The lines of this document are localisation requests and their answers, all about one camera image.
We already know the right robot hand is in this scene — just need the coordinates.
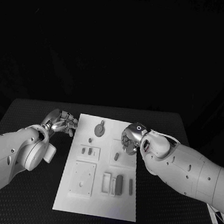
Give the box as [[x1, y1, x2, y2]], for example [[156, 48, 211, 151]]
[[118, 120, 148, 158]]

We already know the white task board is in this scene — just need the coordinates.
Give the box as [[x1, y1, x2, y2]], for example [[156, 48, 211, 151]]
[[51, 111, 150, 222]]

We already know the large grey cylinder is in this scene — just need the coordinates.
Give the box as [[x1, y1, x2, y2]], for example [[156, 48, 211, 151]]
[[113, 174, 125, 196]]

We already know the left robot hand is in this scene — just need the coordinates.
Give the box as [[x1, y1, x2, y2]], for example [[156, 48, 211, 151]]
[[39, 106, 80, 139]]

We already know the long thin grey cylinder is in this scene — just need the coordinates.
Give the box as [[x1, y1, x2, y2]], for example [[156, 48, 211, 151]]
[[127, 178, 135, 196]]

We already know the grey gear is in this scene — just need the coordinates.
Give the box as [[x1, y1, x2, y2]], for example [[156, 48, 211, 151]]
[[93, 119, 107, 138]]

